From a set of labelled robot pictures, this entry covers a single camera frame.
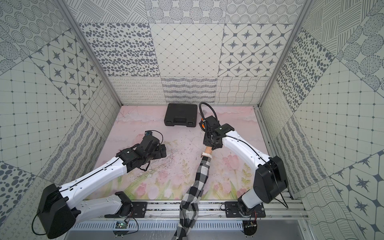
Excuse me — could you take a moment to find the black white checkered sleeve forearm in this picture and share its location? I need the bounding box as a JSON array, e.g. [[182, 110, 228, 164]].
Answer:
[[172, 157, 211, 240]]

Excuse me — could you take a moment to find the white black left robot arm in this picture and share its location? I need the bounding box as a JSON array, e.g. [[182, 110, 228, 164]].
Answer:
[[35, 130, 167, 239]]

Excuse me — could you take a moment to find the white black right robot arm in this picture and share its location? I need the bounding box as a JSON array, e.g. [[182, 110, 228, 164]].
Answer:
[[199, 102, 289, 217]]

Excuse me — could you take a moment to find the mannequin hand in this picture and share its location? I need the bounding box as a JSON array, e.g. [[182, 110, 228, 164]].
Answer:
[[204, 146, 213, 155]]

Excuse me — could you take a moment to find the black plastic tool case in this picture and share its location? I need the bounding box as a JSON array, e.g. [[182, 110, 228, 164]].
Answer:
[[164, 104, 198, 128]]

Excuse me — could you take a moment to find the left green circuit board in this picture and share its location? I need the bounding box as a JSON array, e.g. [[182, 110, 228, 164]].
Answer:
[[113, 221, 129, 237]]

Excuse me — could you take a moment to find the right round black controller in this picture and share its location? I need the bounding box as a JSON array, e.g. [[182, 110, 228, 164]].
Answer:
[[243, 221, 258, 236]]

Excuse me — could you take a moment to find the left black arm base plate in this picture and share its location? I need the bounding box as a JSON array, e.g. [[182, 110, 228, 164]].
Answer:
[[104, 202, 148, 219]]

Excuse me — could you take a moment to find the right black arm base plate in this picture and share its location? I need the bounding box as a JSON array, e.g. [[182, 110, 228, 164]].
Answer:
[[221, 201, 266, 218]]

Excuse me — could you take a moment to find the aluminium mounting rail frame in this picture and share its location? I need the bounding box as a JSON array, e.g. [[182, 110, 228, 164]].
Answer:
[[59, 199, 310, 222]]

